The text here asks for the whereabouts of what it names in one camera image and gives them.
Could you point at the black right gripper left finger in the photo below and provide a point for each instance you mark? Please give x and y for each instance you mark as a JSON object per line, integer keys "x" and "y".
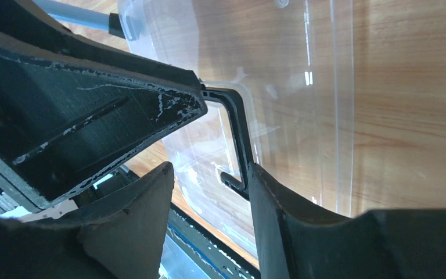
{"x": 69, "y": 247}

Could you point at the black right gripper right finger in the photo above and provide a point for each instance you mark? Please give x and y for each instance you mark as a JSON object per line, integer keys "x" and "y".
{"x": 296, "y": 238}

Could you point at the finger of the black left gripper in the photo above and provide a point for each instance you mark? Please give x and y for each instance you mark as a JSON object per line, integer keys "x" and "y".
{"x": 65, "y": 122}
{"x": 27, "y": 22}

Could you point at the grey tripod stand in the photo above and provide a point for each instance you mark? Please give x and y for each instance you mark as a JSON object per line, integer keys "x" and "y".
{"x": 84, "y": 17}

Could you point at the clear plastic lid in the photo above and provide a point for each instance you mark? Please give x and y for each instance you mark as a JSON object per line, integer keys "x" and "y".
{"x": 292, "y": 64}

